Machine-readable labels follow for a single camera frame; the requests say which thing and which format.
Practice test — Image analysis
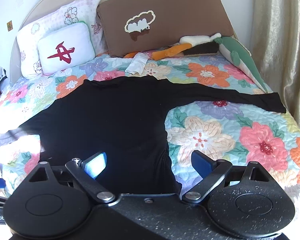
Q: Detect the floral quilt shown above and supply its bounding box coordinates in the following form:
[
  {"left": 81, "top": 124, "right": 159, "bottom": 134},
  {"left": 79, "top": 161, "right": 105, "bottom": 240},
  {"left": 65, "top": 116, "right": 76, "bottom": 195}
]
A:
[{"left": 0, "top": 48, "right": 300, "bottom": 198}]

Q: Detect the small white cloth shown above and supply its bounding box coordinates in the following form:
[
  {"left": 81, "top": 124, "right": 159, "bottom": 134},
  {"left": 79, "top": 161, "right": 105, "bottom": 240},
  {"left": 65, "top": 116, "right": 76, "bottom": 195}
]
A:
[{"left": 125, "top": 52, "right": 148, "bottom": 75}]

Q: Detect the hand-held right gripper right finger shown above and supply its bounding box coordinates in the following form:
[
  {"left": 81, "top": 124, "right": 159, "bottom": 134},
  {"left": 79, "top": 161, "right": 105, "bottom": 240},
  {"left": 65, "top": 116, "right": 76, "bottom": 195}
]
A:
[{"left": 181, "top": 150, "right": 272, "bottom": 203}]

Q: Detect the beige curtain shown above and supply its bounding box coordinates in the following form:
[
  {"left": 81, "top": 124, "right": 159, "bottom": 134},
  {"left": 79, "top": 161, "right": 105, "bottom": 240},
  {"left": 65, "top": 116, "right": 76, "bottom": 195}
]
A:
[{"left": 249, "top": 0, "right": 300, "bottom": 137}]

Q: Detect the beige headboard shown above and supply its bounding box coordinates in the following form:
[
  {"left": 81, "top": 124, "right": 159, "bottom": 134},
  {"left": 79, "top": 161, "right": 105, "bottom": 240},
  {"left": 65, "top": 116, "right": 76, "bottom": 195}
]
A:
[{"left": 9, "top": 0, "right": 253, "bottom": 83}]

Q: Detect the orange plush toy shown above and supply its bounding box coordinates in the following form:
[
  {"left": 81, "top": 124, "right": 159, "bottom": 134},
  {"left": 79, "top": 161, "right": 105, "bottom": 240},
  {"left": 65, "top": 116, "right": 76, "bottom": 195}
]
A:
[{"left": 124, "top": 42, "right": 192, "bottom": 61}]

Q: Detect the green plush toy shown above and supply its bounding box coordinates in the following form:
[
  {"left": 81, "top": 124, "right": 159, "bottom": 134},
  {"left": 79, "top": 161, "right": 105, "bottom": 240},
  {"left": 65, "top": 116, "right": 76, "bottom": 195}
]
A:
[{"left": 213, "top": 36, "right": 269, "bottom": 93}]

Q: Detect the brown plush toy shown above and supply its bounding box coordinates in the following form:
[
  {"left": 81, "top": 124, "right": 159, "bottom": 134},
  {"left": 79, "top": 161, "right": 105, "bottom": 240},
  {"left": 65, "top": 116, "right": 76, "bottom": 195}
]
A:
[{"left": 182, "top": 42, "right": 219, "bottom": 57}]

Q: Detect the brown pillow with cloud print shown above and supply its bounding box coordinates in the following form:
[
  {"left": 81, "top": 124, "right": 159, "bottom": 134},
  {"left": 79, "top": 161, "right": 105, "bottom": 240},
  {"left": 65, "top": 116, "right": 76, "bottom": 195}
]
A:
[{"left": 96, "top": 0, "right": 235, "bottom": 57}]

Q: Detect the black long-sleeve shirt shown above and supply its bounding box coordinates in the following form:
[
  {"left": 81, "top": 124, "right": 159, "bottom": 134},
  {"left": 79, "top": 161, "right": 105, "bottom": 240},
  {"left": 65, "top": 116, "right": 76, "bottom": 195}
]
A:
[{"left": 0, "top": 76, "right": 287, "bottom": 195}]

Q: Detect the white cushion with red character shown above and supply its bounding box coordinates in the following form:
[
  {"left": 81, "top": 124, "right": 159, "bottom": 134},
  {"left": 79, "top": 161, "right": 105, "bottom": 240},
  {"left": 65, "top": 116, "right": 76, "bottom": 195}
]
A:
[{"left": 37, "top": 22, "right": 96, "bottom": 75}]

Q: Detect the white plush toy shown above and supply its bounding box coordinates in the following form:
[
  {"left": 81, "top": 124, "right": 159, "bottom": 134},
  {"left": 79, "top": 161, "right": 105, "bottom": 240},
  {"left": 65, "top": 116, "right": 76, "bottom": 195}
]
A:
[{"left": 179, "top": 33, "right": 222, "bottom": 46}]

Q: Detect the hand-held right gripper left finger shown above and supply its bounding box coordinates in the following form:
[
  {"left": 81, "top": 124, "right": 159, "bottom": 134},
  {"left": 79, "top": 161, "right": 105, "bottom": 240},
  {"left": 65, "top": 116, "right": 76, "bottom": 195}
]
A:
[{"left": 24, "top": 151, "right": 116, "bottom": 203}]

